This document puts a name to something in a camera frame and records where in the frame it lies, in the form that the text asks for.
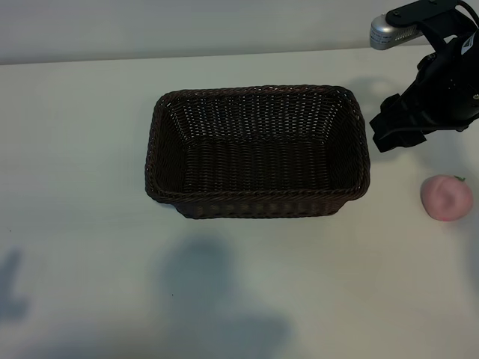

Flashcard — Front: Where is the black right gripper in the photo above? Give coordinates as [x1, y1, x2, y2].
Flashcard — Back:
[369, 31, 479, 154]

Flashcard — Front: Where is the pink peach with green leaf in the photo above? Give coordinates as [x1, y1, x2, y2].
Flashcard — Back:
[419, 174, 475, 223]

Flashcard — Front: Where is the dark brown wicker basket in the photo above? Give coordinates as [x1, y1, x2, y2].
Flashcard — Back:
[144, 85, 371, 221]

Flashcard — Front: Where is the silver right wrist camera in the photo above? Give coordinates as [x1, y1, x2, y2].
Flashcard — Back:
[370, 14, 423, 50]

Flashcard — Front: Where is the black right camera mount bracket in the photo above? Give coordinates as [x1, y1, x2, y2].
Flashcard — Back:
[387, 0, 479, 53]

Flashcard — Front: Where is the thin black smooth cable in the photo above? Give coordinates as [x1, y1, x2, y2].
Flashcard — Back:
[455, 0, 479, 16]

